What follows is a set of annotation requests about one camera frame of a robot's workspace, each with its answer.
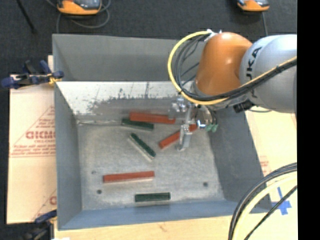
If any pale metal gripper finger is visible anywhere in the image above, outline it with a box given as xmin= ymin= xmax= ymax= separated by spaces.
xmin=175 ymin=124 xmax=193 ymax=152
xmin=167 ymin=97 xmax=187 ymax=121

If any brown cardboard board, red print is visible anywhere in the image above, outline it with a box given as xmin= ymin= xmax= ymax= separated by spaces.
xmin=6 ymin=55 xmax=298 ymax=225

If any red-brown flat block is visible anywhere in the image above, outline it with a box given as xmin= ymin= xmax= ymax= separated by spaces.
xmin=102 ymin=170 xmax=156 ymax=184
xmin=158 ymin=123 xmax=198 ymax=150
xmin=129 ymin=111 xmax=177 ymax=125

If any dark green flat block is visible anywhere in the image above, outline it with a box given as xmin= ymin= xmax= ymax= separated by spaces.
xmin=134 ymin=192 xmax=172 ymax=206
xmin=121 ymin=118 xmax=155 ymax=132
xmin=127 ymin=132 xmax=157 ymax=163

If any grey metal bin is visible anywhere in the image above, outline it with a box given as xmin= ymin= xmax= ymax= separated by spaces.
xmin=51 ymin=33 xmax=272 ymax=231

